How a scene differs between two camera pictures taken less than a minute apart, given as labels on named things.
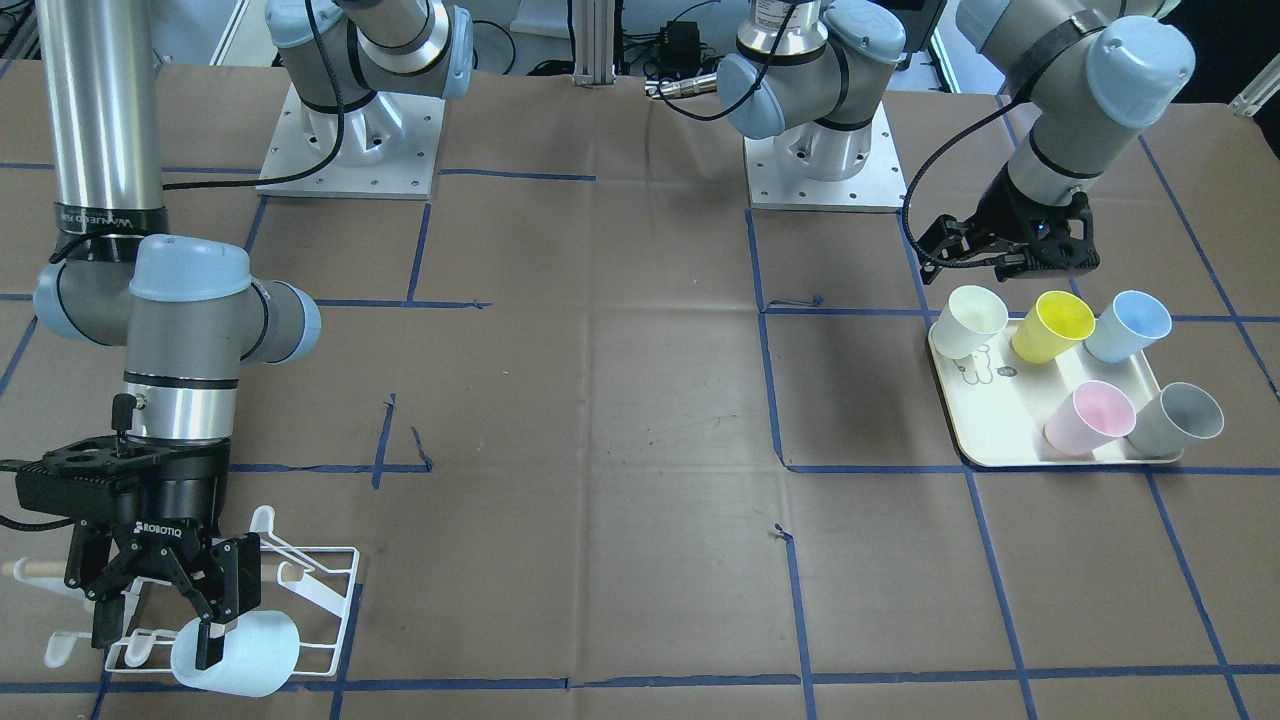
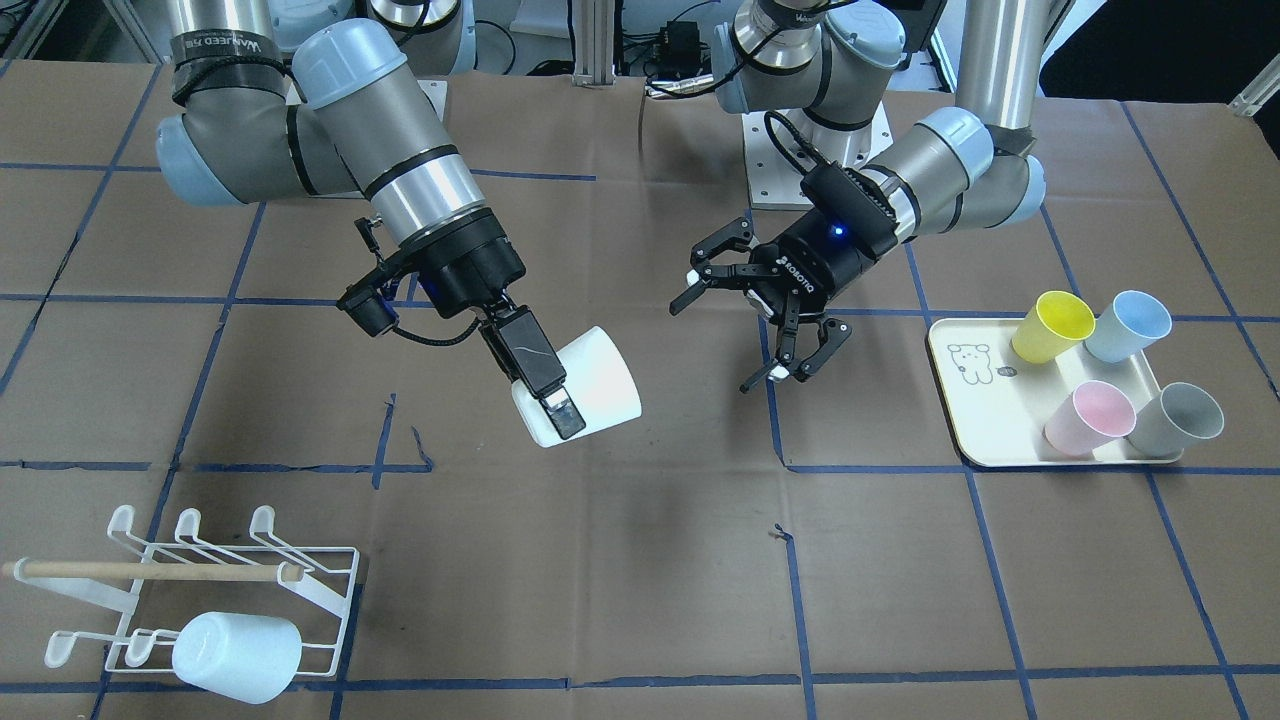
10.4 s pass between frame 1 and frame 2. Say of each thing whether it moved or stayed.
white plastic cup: moved
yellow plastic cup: stayed
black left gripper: moved
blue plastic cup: stayed
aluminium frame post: stayed
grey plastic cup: stayed
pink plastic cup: stayed
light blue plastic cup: stayed
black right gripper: moved
